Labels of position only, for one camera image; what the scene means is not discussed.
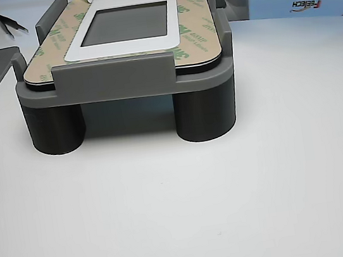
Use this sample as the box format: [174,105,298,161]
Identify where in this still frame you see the device panel with adhesive liner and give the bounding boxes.
[12,0,224,91]

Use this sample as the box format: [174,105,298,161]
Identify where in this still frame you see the grey plastic fixture holder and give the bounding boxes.
[3,0,240,116]

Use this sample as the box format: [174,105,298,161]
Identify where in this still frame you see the dark grey cylindrical fixture leg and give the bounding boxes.
[21,97,91,161]

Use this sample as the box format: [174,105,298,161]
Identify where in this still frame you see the black tweezers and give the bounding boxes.
[0,6,31,41]

